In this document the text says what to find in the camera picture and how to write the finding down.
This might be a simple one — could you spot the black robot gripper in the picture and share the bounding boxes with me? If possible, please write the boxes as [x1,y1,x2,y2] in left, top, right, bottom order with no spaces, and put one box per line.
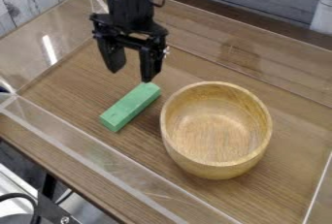
[90,0,169,82]

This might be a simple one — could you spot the green rectangular block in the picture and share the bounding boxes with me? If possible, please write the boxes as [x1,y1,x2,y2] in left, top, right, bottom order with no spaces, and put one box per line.
[101,82,161,132]

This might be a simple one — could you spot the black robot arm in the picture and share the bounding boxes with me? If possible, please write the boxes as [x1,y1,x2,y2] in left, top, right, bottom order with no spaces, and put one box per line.
[90,0,169,82]

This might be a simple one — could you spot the brown wooden bowl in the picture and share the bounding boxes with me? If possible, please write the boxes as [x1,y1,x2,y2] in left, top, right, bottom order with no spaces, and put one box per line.
[160,81,272,179]

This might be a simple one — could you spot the black table leg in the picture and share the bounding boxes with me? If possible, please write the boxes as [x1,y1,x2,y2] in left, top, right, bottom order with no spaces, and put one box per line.
[42,174,58,200]

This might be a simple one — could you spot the black metal bracket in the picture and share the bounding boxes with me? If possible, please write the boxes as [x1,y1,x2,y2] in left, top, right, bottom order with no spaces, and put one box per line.
[37,194,82,224]

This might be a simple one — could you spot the black cable bottom left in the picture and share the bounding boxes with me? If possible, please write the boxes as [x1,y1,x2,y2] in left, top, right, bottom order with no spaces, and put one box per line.
[0,192,43,224]

